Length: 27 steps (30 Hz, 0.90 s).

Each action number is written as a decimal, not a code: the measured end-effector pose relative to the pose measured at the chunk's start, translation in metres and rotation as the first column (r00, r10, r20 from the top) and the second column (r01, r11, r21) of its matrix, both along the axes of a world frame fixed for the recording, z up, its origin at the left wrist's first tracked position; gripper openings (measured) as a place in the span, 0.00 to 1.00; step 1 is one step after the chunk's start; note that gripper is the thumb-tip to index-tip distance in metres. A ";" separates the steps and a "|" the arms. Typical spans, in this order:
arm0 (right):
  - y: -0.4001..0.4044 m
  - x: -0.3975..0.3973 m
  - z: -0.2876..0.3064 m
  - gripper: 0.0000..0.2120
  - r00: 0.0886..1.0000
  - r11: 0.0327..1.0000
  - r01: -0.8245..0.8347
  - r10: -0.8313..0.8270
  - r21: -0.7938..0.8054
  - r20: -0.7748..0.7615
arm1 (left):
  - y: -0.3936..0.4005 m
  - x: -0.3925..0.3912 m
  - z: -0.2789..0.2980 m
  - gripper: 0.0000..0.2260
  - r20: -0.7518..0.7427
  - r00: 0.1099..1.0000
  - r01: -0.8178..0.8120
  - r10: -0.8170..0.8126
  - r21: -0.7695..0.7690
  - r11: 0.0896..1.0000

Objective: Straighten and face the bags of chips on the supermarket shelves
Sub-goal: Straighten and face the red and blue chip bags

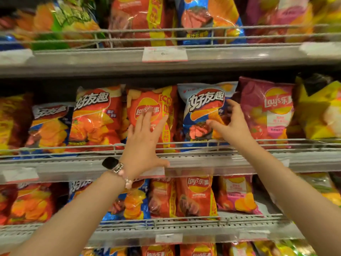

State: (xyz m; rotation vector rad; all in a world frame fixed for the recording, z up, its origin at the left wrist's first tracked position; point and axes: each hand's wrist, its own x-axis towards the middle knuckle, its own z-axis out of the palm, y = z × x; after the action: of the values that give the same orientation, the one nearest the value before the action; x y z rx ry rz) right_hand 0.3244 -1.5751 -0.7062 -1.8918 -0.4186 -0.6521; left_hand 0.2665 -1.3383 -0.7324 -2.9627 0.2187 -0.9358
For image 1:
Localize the person's right hand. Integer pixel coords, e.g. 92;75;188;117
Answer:
206;99;256;151

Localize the person's left hand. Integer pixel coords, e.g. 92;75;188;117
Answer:
119;107;171;182

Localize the red ridged potato chips bag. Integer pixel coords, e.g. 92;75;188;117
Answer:
66;85;124;152
8;183;55;226
0;185;16;226

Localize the green frog chip bag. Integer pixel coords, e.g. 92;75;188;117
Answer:
13;0;104;50

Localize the person's right forearm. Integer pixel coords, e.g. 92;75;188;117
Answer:
237;138;341;256

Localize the person's left forearm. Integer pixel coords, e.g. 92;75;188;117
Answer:
10;170;127;256

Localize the white price tag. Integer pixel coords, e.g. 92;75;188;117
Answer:
140;167;166;177
299;42;341;57
1;167;40;183
155;233;184;244
238;230;270;240
142;46;189;63
0;48;34;65

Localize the black smart watch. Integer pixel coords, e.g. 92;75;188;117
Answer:
102;156;125;174

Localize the pink bead bracelet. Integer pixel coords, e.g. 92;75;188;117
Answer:
117;169;134;190

